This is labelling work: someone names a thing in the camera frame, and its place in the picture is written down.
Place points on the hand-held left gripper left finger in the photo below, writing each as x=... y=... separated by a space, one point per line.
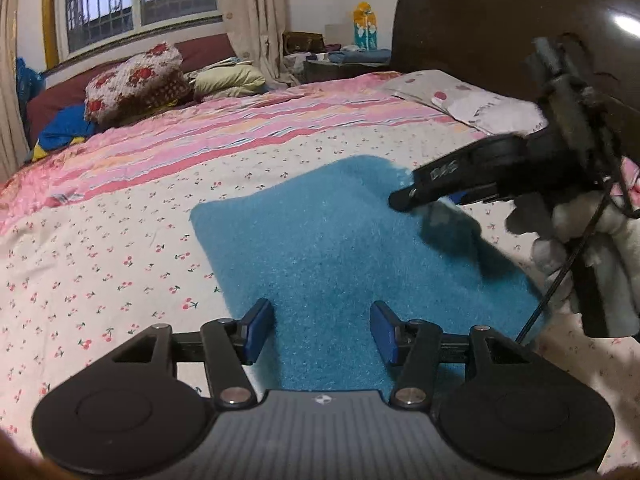
x=260 y=332

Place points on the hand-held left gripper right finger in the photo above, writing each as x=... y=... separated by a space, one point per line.
x=384 y=332

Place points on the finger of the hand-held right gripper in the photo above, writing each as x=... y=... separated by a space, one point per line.
x=435 y=180
x=480 y=195

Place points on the teal knit sweater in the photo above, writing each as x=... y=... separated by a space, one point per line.
x=325 y=250

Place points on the folded blue clothes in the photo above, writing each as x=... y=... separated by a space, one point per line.
x=360 y=56

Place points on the person's right hand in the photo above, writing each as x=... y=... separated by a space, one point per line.
x=575 y=215

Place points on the white printed pillow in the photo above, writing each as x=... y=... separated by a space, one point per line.
x=460 y=95

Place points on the dark wooden headboard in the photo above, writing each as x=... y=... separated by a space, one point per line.
x=475 y=25

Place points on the dark nightstand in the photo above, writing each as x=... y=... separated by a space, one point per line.
x=340 y=70

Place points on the yellow and blue package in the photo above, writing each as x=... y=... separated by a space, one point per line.
x=365 y=27

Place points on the cherry print bed sheet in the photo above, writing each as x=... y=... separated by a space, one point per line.
x=100 y=260

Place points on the brown bag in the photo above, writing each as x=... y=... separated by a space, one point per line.
x=302 y=42

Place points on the pink striped blanket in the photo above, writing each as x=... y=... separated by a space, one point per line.
x=225 y=125

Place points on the olive green pillow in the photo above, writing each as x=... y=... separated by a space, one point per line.
x=225 y=80

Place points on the beige curtain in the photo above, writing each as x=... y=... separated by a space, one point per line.
x=250 y=10
x=10 y=85

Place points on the maroon bed board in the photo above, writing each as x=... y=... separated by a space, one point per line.
x=205 y=50

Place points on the blue cloth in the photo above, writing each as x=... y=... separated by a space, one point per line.
x=65 y=130

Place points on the floral red white pillow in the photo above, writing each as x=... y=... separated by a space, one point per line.
x=135 y=80

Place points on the blue plastic bag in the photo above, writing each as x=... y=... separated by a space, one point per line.
x=27 y=85

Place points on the barred window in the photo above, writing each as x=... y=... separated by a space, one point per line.
x=100 y=5

